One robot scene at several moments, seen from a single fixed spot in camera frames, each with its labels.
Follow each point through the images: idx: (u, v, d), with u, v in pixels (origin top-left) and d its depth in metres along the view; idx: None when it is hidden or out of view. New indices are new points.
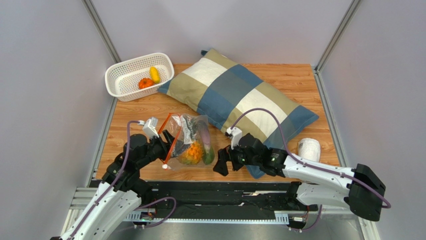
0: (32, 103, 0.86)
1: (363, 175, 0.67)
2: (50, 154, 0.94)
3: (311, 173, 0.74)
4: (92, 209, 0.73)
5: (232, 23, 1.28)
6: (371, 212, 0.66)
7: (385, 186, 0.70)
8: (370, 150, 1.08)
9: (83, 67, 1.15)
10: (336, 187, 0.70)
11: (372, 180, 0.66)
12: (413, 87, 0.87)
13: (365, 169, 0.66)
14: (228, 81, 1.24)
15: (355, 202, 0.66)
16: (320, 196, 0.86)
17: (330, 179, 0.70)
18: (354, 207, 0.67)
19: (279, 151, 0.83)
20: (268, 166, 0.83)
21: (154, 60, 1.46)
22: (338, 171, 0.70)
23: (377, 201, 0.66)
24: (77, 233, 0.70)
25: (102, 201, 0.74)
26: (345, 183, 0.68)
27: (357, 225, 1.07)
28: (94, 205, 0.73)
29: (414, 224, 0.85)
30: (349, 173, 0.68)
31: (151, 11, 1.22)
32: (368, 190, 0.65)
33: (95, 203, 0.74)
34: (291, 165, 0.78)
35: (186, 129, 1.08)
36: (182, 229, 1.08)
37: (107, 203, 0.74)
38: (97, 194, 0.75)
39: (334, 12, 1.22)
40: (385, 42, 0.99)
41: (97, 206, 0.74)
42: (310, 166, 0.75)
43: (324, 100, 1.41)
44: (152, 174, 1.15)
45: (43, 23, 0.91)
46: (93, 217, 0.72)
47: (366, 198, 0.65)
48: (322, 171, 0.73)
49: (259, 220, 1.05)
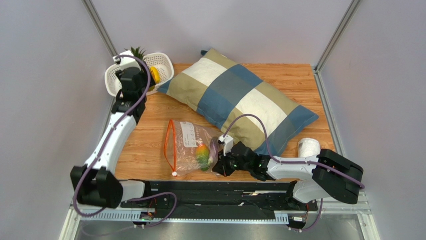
0: (32, 103, 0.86)
1: (329, 159, 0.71)
2: (51, 154, 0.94)
3: (287, 168, 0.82)
4: (111, 135, 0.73)
5: (232, 23, 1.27)
6: (345, 193, 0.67)
7: (361, 168, 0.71)
8: (370, 150, 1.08)
9: (83, 66, 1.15)
10: (307, 175, 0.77)
11: (337, 162, 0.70)
12: (413, 87, 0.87)
13: (329, 153, 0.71)
14: (228, 81, 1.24)
15: (323, 184, 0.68)
16: (309, 191, 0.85)
17: (300, 169, 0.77)
18: (329, 192, 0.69)
19: (266, 157, 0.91)
20: (258, 173, 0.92)
21: (154, 60, 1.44)
22: (305, 160, 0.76)
23: (350, 182, 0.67)
24: (103, 154, 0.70)
25: (120, 126, 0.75)
26: (311, 169, 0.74)
27: (357, 225, 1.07)
28: (113, 129, 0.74)
29: (413, 224, 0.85)
30: (314, 159, 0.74)
31: (150, 11, 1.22)
32: (334, 171, 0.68)
33: (114, 128, 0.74)
34: (272, 166, 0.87)
35: (187, 136, 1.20)
36: (182, 228, 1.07)
37: (125, 127, 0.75)
38: (112, 122, 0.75)
39: (334, 11, 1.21)
40: (386, 42, 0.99)
41: (116, 130, 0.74)
42: (285, 162, 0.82)
43: (324, 100, 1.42)
44: (151, 175, 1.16)
45: (42, 22, 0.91)
46: (113, 142, 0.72)
47: (332, 179, 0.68)
48: (294, 164, 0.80)
49: (259, 220, 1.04)
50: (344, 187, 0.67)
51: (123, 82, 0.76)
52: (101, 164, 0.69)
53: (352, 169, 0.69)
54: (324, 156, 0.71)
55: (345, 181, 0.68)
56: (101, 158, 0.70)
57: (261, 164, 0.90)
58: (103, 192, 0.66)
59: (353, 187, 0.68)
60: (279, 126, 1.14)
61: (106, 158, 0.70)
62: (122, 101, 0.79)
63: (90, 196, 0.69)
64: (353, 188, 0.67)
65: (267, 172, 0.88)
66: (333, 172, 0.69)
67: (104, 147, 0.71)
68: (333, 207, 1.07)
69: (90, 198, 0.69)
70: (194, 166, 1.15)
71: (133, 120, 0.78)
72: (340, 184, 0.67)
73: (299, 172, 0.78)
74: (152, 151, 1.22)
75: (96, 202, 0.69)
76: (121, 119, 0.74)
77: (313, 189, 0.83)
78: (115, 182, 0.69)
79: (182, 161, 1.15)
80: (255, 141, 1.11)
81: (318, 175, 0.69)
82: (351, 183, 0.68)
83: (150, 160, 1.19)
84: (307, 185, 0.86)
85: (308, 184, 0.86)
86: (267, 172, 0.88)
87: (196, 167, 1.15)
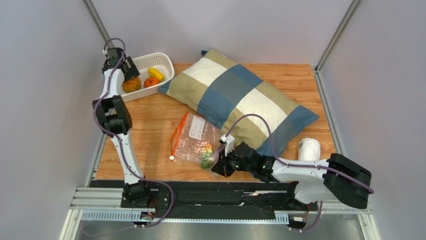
0: (32, 104, 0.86)
1: (339, 163, 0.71)
2: (50, 154, 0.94)
3: (294, 171, 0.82)
4: (110, 80, 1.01)
5: (231, 23, 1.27)
6: (354, 197, 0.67)
7: (370, 172, 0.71)
8: (370, 150, 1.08)
9: (83, 66, 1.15)
10: (316, 179, 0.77)
11: (348, 166, 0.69)
12: (413, 87, 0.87)
13: (339, 158, 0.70)
14: (228, 81, 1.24)
15: (333, 189, 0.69)
16: (314, 193, 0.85)
17: (309, 173, 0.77)
18: (339, 196, 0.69)
19: (269, 158, 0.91)
20: (262, 174, 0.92)
21: (154, 60, 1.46)
22: (315, 164, 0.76)
23: (360, 187, 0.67)
24: (111, 90, 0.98)
25: (114, 75, 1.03)
26: (321, 174, 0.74)
27: (357, 225, 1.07)
28: (110, 77, 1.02)
29: (414, 224, 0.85)
30: (324, 163, 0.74)
31: (150, 10, 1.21)
32: (344, 176, 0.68)
33: (111, 76, 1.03)
34: (277, 168, 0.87)
35: (194, 129, 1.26)
36: (182, 228, 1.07)
37: (118, 76, 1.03)
38: (107, 75, 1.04)
39: (334, 11, 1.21)
40: (386, 42, 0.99)
41: (113, 78, 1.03)
42: (292, 165, 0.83)
43: (324, 99, 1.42)
44: (151, 174, 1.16)
45: (42, 23, 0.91)
46: (114, 82, 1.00)
47: (342, 184, 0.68)
48: (303, 167, 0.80)
49: (259, 220, 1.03)
50: (354, 192, 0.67)
51: (110, 53, 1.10)
52: (113, 94, 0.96)
53: (361, 173, 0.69)
54: (334, 160, 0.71)
55: (355, 186, 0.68)
56: (110, 93, 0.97)
57: (264, 165, 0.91)
58: (121, 111, 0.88)
59: (363, 192, 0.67)
60: (279, 125, 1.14)
61: (113, 92, 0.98)
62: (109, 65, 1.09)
63: (111, 121, 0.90)
64: (363, 193, 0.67)
65: (272, 173, 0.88)
66: (342, 177, 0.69)
67: (109, 87, 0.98)
68: (333, 207, 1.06)
69: (111, 123, 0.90)
70: (196, 158, 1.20)
71: (121, 73, 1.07)
72: (350, 189, 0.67)
73: (308, 176, 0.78)
74: (153, 151, 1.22)
75: (116, 124, 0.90)
76: (114, 70, 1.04)
77: (318, 191, 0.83)
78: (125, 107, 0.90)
79: (183, 149, 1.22)
80: (255, 141, 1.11)
81: (329, 181, 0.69)
82: (361, 189, 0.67)
83: (150, 160, 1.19)
84: (311, 187, 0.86)
85: (311, 186, 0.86)
86: (272, 173, 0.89)
87: (197, 160, 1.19)
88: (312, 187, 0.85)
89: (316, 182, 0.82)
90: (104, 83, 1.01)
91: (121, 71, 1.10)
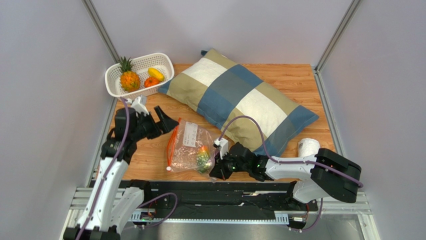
0: (32, 103, 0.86)
1: (327, 158, 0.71)
2: (50, 154, 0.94)
3: (285, 168, 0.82)
4: (101, 185, 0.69)
5: (232, 23, 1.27)
6: (342, 191, 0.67)
7: (359, 166, 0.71)
8: (370, 150, 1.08)
9: (83, 66, 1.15)
10: (305, 174, 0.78)
11: (335, 160, 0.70)
12: (413, 87, 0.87)
13: (326, 152, 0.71)
14: (228, 81, 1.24)
15: (321, 184, 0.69)
16: (309, 191, 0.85)
17: (299, 169, 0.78)
18: (328, 191, 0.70)
19: (263, 157, 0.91)
20: (256, 173, 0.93)
21: (154, 60, 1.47)
22: (303, 160, 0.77)
23: (348, 181, 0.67)
24: (94, 212, 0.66)
25: (110, 174, 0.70)
26: (309, 169, 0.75)
27: (357, 225, 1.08)
28: (102, 180, 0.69)
29: (415, 224, 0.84)
30: (312, 158, 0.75)
31: (150, 10, 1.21)
32: (331, 170, 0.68)
33: (104, 178, 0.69)
34: (270, 166, 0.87)
35: (187, 137, 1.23)
36: (181, 229, 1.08)
37: (115, 175, 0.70)
38: (102, 171, 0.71)
39: (335, 11, 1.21)
40: (386, 42, 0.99)
41: (106, 180, 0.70)
42: (283, 162, 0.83)
43: (324, 99, 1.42)
44: (151, 174, 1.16)
45: (42, 22, 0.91)
46: (106, 189, 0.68)
47: (330, 179, 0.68)
48: (292, 163, 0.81)
49: (259, 220, 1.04)
50: (342, 186, 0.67)
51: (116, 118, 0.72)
52: (94, 222, 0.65)
53: (350, 167, 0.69)
54: (322, 155, 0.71)
55: (344, 180, 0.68)
56: (93, 216, 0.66)
57: (259, 164, 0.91)
58: None
59: (352, 186, 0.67)
60: (279, 126, 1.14)
61: (98, 216, 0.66)
62: (110, 141, 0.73)
63: None
64: (352, 187, 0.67)
65: (265, 172, 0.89)
66: (330, 171, 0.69)
67: (94, 206, 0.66)
68: (333, 207, 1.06)
69: None
70: (193, 166, 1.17)
71: (123, 164, 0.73)
72: (338, 183, 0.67)
73: (297, 171, 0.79)
74: (153, 151, 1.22)
75: None
76: (110, 167, 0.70)
77: (312, 188, 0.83)
78: (112, 235, 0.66)
79: (179, 157, 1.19)
80: (255, 141, 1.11)
81: (316, 176, 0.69)
82: (350, 182, 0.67)
83: (150, 160, 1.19)
84: (306, 185, 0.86)
85: (306, 183, 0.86)
86: (266, 172, 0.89)
87: (194, 166, 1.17)
88: (307, 185, 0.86)
89: (308, 179, 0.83)
90: (93, 189, 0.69)
91: (127, 156, 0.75)
